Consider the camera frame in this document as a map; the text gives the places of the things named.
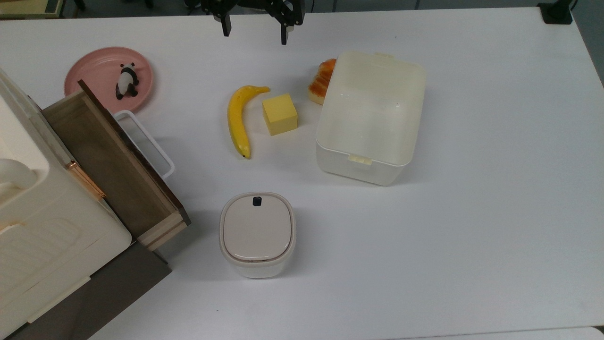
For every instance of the cream open plastic box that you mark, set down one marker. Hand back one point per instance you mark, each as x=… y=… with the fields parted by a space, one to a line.
x=370 y=118

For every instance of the yellow cube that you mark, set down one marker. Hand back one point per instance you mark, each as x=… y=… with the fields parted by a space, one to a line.
x=280 y=114

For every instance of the salmon sushi toy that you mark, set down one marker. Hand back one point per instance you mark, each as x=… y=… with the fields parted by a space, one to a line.
x=321 y=85

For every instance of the black table clamp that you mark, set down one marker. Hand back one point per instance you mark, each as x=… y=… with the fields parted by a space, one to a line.
x=557 y=12

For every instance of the small panda figurine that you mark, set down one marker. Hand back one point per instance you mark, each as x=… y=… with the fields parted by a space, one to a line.
x=127 y=81

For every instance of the yellow banana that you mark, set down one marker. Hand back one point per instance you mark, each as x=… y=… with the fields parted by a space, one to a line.
x=237 y=123

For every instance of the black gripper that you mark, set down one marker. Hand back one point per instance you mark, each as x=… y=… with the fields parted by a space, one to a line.
x=250 y=4

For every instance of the pink round plate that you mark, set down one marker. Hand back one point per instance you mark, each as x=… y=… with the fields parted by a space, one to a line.
x=99 y=71

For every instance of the dark wooden cabinet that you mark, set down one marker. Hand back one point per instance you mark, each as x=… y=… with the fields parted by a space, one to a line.
x=108 y=293

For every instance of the light wooden desk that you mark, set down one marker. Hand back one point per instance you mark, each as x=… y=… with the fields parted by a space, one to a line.
x=28 y=7

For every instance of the cream lidded trash can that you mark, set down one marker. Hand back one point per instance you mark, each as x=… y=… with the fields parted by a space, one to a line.
x=257 y=231

